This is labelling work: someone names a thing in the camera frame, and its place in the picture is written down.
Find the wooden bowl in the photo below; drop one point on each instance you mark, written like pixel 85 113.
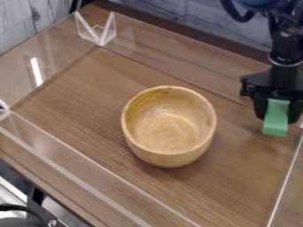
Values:
pixel 169 124

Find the green rectangular stick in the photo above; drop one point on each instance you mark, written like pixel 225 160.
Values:
pixel 277 120

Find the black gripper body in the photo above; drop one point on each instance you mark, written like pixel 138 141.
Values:
pixel 281 81

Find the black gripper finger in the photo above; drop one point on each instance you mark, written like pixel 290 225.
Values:
pixel 261 105
pixel 296 111

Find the black table leg bracket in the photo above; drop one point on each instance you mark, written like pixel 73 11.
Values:
pixel 47 219

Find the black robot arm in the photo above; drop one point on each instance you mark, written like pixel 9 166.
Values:
pixel 285 21

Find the clear acrylic enclosure wall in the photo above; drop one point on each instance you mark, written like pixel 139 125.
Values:
pixel 67 81

